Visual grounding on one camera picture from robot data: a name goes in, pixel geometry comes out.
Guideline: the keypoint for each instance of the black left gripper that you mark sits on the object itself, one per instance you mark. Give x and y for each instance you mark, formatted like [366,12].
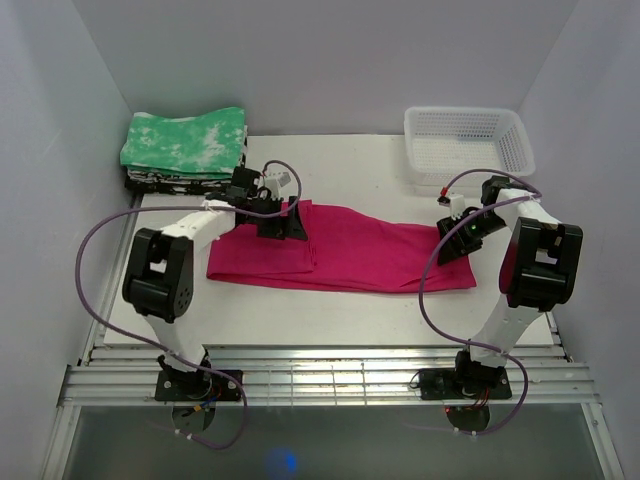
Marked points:
[284,227]

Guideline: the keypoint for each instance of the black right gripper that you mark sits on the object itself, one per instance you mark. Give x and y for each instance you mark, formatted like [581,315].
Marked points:
[450,249]

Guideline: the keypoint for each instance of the pink trousers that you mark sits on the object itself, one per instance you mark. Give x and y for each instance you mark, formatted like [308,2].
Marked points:
[346,251]

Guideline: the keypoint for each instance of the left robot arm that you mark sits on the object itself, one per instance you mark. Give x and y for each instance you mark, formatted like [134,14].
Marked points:
[159,276]

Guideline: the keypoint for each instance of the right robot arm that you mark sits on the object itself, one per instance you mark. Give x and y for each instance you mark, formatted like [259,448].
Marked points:
[537,273]

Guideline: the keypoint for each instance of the green white folded trousers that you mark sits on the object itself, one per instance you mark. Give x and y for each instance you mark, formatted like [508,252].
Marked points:
[208,146]

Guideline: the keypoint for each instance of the dark camouflage folded trousers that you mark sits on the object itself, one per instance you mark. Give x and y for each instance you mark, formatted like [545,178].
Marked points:
[157,183]

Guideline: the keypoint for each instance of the white plastic basket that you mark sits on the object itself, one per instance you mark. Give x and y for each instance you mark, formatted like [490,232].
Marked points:
[441,142]

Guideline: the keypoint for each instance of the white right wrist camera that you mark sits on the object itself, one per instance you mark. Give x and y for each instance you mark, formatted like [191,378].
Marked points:
[455,203]

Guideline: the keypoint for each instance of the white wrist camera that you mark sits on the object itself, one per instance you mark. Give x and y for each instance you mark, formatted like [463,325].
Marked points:
[275,182]
[455,203]

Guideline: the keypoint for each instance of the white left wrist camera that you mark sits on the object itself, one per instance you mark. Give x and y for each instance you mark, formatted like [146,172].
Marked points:
[275,182]

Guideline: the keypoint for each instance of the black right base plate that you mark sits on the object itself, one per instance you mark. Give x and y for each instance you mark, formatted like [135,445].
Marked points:
[482,383]

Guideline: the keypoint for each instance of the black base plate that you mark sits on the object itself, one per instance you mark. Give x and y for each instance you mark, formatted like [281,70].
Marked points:
[177,386]
[482,383]

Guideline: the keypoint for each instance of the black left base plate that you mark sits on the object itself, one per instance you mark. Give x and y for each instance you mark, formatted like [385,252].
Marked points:
[177,386]

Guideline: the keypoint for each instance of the aluminium table frame rail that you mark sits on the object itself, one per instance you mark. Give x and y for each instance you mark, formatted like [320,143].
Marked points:
[330,394]

